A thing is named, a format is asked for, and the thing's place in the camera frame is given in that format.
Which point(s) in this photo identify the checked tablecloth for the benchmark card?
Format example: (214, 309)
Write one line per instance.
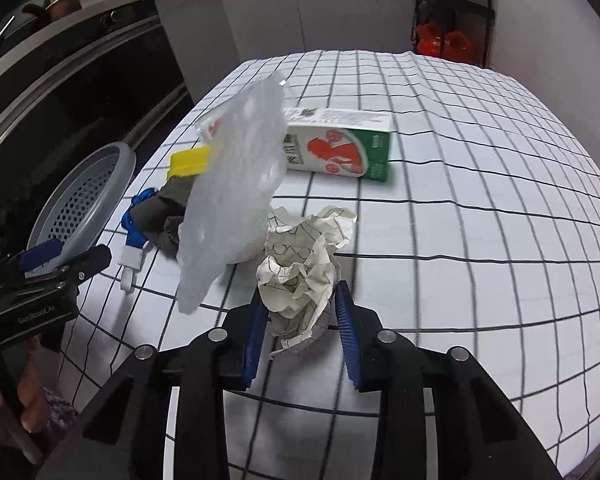
(480, 210)

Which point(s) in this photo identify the green white milk carton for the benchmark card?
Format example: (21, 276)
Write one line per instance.
(340, 150)

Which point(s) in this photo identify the patterned clothing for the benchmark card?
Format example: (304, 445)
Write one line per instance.
(62, 410)

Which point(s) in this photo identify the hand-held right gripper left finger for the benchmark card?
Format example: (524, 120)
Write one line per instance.
(254, 350)

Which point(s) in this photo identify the clear plastic bag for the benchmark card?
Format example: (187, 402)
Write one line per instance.
(230, 185)

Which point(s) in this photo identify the copper pot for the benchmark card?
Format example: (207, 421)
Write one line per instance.
(60, 5)

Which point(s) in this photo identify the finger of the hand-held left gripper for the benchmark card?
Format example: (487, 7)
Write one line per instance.
(87, 260)
(40, 255)

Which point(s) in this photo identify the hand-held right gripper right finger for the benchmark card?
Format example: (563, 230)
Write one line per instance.
(347, 340)

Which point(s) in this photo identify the grey kitchen cabinets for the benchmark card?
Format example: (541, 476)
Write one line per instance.
(290, 20)

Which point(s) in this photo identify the black stove knob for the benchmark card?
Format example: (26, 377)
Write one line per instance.
(112, 16)

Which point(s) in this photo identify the yellow plastic piece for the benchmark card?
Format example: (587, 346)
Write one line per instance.
(187, 162)

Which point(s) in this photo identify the black kitchen range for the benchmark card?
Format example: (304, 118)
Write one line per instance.
(80, 75)

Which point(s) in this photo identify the orange plastic bag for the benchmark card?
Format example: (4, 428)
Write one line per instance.
(430, 40)
(459, 45)

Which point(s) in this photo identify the black frying pan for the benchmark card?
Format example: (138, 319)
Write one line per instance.
(10, 27)

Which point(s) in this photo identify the person's left hand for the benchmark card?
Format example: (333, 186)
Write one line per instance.
(32, 395)

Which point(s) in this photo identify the grey perforated basket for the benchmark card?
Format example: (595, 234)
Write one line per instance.
(80, 195)

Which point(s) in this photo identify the black metal rack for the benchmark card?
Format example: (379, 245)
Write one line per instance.
(455, 2)

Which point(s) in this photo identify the printed paper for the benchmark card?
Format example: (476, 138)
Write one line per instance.
(300, 270)

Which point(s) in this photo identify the grey cloth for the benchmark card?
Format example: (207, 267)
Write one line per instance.
(155, 210)

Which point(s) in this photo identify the blue white plastic hook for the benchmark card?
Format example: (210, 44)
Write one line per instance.
(132, 257)

